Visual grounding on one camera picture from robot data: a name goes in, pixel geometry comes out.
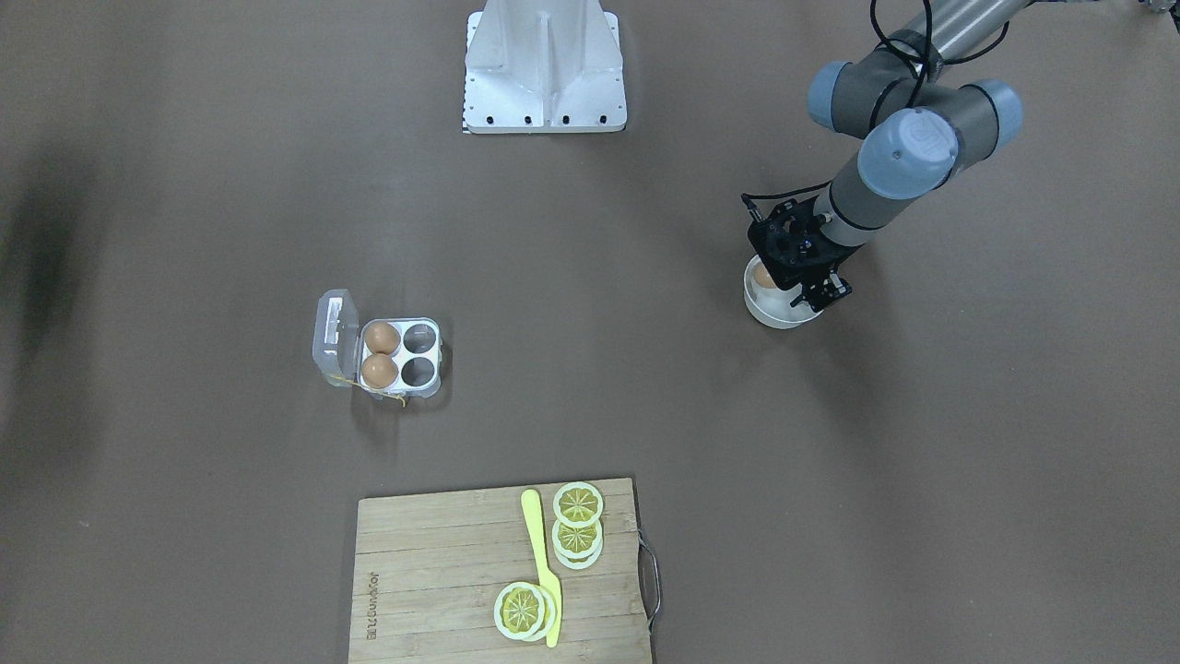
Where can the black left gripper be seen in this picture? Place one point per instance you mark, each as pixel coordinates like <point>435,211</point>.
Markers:
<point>823,259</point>

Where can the brown egg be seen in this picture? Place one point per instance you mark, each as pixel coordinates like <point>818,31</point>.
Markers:
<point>382,337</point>
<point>379,371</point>
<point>762,278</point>

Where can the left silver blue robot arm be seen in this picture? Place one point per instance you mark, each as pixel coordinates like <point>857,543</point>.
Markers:
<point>915,136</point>

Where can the clear plastic egg box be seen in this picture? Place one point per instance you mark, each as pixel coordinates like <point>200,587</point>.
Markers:
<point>399,358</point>

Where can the white bowl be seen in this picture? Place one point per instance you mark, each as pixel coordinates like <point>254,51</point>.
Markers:
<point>772,308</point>

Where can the yellow plastic knife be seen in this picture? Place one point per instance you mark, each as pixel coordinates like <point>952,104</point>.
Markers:
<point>532,510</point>

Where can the wooden cutting board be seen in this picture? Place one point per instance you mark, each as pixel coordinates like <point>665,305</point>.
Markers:
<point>428,569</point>

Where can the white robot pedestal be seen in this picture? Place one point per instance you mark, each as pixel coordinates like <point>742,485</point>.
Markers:
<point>543,67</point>

